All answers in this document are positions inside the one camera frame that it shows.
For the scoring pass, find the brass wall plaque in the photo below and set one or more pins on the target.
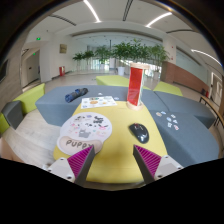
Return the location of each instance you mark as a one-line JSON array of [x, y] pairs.
[[63, 48]]

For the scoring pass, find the black computer mouse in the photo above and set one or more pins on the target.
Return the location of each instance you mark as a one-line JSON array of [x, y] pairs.
[[139, 132]]

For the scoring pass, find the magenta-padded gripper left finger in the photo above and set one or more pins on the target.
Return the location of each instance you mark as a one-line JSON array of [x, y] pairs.
[[81, 160]]

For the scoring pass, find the wooden bench with black frame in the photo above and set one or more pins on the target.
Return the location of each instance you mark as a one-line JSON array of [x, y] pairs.
[[210, 101]]

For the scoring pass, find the lime green upholstered bench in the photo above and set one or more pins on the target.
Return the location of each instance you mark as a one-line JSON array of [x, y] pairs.
[[166, 88], [111, 80]]

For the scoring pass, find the dark blue folded umbrella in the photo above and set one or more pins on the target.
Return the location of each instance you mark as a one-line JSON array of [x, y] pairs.
[[76, 94]]

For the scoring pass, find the grey bench with stickers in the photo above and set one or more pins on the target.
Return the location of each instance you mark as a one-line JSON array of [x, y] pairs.
[[190, 143]]

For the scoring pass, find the lime green corner bench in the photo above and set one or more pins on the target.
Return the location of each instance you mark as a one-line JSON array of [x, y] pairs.
[[31, 96]]

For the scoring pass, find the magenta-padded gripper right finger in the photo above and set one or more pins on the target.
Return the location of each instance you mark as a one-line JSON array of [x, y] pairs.
[[150, 161]]

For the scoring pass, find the group of small stickers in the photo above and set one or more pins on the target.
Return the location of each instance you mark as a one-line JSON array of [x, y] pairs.
[[169, 119]]

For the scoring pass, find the row of potted plants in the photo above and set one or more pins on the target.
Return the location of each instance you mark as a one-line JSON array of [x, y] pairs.
[[123, 51]]

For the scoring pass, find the ceiling strip lights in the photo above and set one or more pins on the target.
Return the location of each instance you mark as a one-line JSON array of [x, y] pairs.
[[91, 10]]

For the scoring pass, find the long grey upholstered bench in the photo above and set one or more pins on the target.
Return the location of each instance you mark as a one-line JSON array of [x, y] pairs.
[[56, 106]]

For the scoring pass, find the red fire extinguisher box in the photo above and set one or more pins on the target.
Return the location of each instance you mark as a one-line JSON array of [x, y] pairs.
[[62, 71]]

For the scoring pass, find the white puppy-print mouse pad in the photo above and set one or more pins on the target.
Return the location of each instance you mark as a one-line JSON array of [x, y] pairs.
[[86, 128]]

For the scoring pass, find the green exit sign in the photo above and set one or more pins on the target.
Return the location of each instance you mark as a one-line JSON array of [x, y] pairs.
[[38, 38]]

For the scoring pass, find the white sticker sheet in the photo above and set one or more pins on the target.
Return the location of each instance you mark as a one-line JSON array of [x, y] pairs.
[[99, 102]]

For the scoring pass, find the dark grey ottoman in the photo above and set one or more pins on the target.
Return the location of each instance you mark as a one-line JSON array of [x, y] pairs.
[[12, 114]]

